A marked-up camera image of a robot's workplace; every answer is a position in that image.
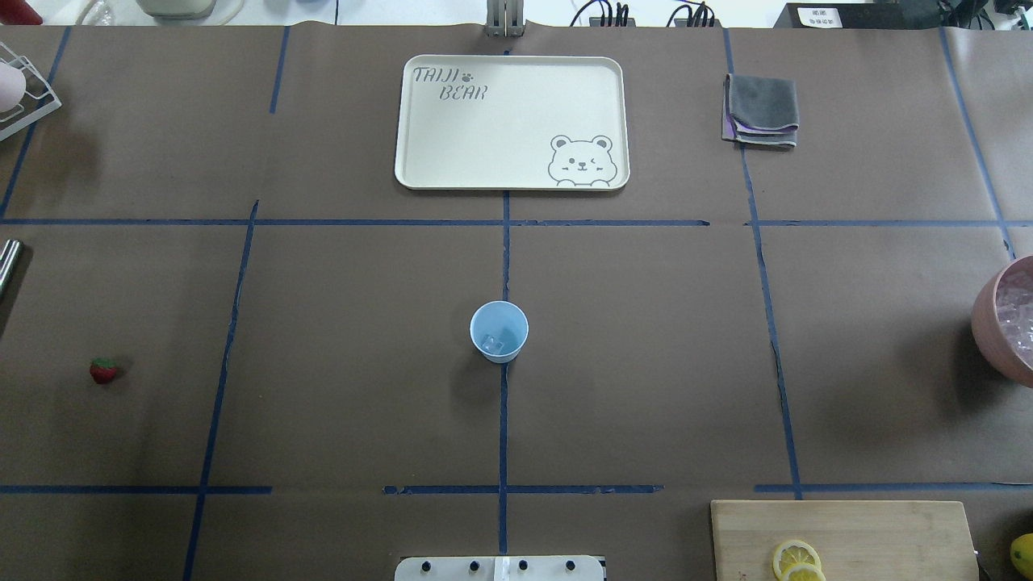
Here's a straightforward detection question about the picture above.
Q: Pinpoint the wooden cutting board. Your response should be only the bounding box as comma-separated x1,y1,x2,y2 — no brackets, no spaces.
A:
709,499,979,580

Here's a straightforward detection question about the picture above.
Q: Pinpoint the pink cup on rack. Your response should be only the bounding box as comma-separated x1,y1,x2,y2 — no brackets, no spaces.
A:
0,62,27,113

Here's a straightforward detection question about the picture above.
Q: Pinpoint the light blue plastic cup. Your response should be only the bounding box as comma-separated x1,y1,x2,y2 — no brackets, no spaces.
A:
469,300,530,364

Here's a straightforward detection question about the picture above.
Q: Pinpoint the lemon slice on board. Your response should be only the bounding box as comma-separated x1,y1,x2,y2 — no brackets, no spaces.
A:
772,538,824,580

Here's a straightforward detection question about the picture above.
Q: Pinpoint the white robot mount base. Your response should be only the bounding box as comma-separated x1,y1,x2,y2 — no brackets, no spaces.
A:
394,554,608,580

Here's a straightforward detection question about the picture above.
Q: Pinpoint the white wire cup rack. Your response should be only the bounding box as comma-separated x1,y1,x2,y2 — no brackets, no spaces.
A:
1,43,62,142

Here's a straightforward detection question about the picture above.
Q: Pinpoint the striped metal muddler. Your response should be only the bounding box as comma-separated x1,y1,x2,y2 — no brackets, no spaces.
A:
0,239,23,295

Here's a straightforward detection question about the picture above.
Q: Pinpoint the aluminium frame post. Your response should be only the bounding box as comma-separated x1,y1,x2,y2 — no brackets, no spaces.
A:
484,0,526,38

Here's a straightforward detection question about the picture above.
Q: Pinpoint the black box with label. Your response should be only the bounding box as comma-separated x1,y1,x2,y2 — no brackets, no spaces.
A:
772,1,943,30

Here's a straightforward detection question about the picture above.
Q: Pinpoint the red cylinder container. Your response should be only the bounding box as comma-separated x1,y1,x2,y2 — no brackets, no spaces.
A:
0,0,44,26

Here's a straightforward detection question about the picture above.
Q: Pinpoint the cream bear serving tray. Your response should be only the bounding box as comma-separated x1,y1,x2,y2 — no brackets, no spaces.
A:
394,54,630,191

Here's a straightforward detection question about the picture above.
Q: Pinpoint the grey folded cloth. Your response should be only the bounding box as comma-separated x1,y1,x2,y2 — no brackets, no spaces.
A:
721,73,801,148

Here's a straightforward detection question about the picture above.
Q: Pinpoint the red strawberry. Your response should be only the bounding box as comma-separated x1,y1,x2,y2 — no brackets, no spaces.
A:
89,357,119,385

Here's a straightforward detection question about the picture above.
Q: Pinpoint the whole yellow lemon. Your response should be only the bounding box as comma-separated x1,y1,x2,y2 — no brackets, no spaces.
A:
1010,533,1033,580

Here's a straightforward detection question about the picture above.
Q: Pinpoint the pink bowl with ice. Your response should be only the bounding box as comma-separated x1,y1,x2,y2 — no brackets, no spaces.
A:
971,255,1032,387

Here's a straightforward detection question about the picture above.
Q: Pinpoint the clear ice cube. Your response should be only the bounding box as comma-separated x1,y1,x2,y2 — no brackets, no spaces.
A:
479,335,506,356

